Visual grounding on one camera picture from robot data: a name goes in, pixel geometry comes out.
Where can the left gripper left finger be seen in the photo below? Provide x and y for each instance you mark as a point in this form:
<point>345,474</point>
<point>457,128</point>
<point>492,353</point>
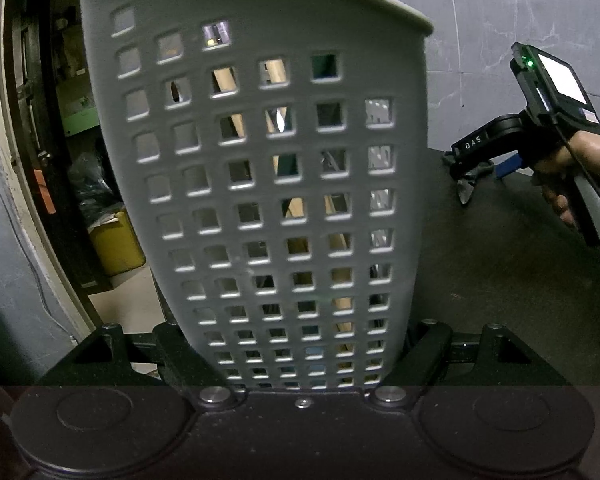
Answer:
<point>185,370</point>

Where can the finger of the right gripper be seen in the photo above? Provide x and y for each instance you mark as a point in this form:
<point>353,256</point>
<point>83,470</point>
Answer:
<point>508,166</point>

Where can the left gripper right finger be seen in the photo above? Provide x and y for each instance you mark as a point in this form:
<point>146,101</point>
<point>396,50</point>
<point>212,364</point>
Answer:
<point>422,363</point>

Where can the white perforated utensil basket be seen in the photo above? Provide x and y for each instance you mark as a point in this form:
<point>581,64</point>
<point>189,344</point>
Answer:
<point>269,153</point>

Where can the green handled scissors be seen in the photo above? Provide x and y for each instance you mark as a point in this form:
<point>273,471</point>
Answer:
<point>465,183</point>

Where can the person right hand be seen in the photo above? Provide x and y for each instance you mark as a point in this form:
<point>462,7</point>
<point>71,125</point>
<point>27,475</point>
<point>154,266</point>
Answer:
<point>581,156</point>

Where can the yellow container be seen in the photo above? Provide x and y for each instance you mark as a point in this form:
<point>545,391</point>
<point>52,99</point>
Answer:
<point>116,243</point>

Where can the green box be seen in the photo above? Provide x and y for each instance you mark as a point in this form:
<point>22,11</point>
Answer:
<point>80,121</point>

